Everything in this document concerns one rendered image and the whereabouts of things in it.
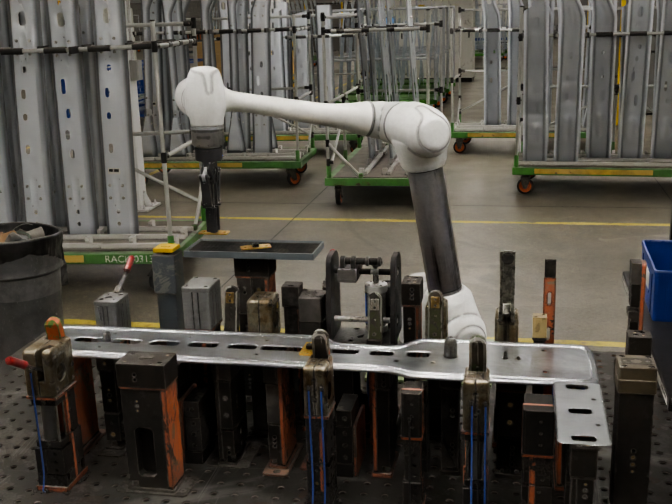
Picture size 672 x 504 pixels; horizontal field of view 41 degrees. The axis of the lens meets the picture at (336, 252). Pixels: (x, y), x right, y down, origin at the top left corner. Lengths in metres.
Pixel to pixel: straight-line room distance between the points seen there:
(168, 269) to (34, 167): 4.13
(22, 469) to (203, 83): 1.09
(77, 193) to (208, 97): 4.19
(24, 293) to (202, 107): 2.62
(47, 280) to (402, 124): 2.85
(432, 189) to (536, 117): 6.50
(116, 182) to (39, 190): 0.56
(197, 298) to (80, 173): 4.21
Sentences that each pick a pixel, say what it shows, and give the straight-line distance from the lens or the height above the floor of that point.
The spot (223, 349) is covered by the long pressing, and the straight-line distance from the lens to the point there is 2.23.
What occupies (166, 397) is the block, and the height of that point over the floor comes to 0.95.
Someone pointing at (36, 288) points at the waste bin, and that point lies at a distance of 4.88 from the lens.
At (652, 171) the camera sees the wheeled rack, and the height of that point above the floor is 0.26.
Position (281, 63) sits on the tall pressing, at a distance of 11.56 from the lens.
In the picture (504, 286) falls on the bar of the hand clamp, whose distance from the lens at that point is 2.24.
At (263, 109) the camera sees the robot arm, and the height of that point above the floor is 1.53.
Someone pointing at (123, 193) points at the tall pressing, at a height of 0.60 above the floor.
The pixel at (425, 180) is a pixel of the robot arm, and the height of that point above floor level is 1.33.
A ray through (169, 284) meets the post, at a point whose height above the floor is 1.06.
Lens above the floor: 1.80
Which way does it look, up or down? 15 degrees down
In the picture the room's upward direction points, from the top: 2 degrees counter-clockwise
